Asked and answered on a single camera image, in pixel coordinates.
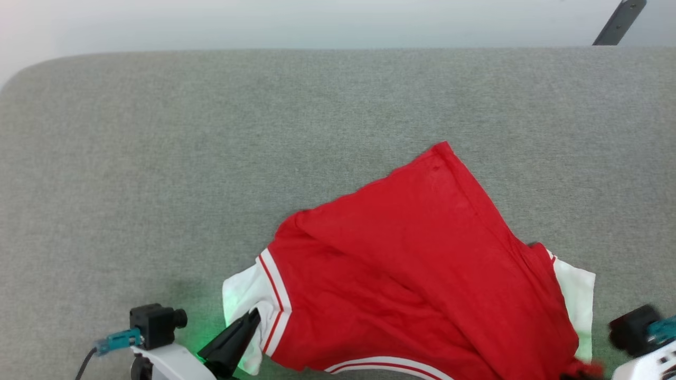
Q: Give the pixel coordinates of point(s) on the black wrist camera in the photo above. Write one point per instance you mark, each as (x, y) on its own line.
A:
(153, 324)
(631, 330)

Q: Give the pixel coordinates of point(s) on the red garment with white stripes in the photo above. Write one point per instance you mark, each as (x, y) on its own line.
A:
(412, 264)

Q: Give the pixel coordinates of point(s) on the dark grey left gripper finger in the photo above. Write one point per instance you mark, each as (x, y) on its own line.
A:
(232, 343)

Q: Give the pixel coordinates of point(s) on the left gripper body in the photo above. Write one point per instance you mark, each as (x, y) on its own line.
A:
(174, 364)

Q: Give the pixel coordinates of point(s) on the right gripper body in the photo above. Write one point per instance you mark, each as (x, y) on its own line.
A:
(655, 367)

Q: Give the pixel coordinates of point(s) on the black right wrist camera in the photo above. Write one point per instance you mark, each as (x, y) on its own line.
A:
(631, 330)

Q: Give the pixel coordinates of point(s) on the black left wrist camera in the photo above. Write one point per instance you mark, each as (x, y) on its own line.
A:
(153, 324)

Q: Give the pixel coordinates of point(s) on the grey metal partition post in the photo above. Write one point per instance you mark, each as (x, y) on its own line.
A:
(618, 24)

